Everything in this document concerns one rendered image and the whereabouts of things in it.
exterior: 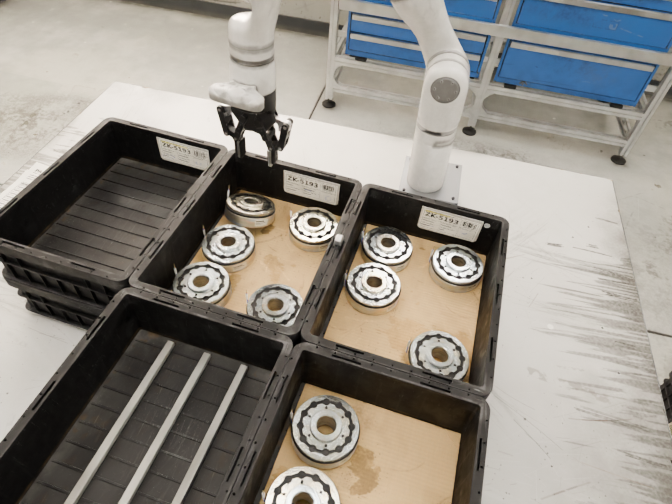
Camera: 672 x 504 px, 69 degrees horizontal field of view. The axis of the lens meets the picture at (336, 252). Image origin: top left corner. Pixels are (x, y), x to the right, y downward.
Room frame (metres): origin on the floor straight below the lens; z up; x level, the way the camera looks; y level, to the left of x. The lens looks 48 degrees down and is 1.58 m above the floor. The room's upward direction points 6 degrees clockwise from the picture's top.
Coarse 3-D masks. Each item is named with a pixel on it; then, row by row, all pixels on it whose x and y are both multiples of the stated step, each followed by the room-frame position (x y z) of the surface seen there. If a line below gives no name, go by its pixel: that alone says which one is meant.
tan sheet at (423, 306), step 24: (360, 264) 0.65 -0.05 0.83; (408, 264) 0.66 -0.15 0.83; (408, 288) 0.60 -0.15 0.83; (432, 288) 0.61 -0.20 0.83; (480, 288) 0.62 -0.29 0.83; (336, 312) 0.53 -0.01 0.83; (360, 312) 0.53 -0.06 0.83; (408, 312) 0.54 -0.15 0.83; (432, 312) 0.55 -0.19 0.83; (456, 312) 0.56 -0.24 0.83; (336, 336) 0.48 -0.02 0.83; (360, 336) 0.48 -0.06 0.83; (384, 336) 0.49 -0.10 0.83; (408, 336) 0.49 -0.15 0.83; (456, 336) 0.50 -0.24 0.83
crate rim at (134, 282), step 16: (224, 160) 0.81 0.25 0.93; (208, 176) 0.75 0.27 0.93; (320, 176) 0.80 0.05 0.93; (336, 176) 0.80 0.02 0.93; (352, 192) 0.75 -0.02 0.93; (192, 208) 0.66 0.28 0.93; (352, 208) 0.71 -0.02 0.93; (176, 224) 0.61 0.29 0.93; (160, 240) 0.57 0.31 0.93; (144, 272) 0.50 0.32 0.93; (320, 272) 0.54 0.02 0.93; (144, 288) 0.46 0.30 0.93; (160, 288) 0.47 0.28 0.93; (192, 304) 0.44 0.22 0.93; (208, 304) 0.45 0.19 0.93; (304, 304) 0.47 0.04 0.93; (240, 320) 0.42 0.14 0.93; (256, 320) 0.43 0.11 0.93; (304, 320) 0.44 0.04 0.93; (288, 336) 0.41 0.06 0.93
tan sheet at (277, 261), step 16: (240, 192) 0.83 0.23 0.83; (288, 208) 0.79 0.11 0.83; (224, 224) 0.72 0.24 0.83; (272, 224) 0.74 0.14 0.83; (288, 224) 0.74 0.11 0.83; (256, 240) 0.69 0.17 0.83; (272, 240) 0.69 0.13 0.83; (288, 240) 0.69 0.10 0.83; (256, 256) 0.64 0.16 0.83; (272, 256) 0.65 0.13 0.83; (288, 256) 0.65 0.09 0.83; (304, 256) 0.66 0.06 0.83; (320, 256) 0.66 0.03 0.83; (240, 272) 0.60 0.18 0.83; (256, 272) 0.60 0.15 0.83; (272, 272) 0.61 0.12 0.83; (288, 272) 0.61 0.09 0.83; (304, 272) 0.61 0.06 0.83; (240, 288) 0.56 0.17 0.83; (256, 288) 0.56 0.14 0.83; (304, 288) 0.57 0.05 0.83; (240, 304) 0.52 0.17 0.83
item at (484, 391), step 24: (360, 192) 0.75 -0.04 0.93; (384, 192) 0.77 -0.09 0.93; (480, 216) 0.72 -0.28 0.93; (504, 240) 0.66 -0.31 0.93; (336, 264) 0.56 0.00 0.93; (504, 264) 0.60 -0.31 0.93; (312, 312) 0.45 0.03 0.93; (312, 336) 0.41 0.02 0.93; (384, 360) 0.38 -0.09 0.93; (456, 384) 0.35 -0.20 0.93
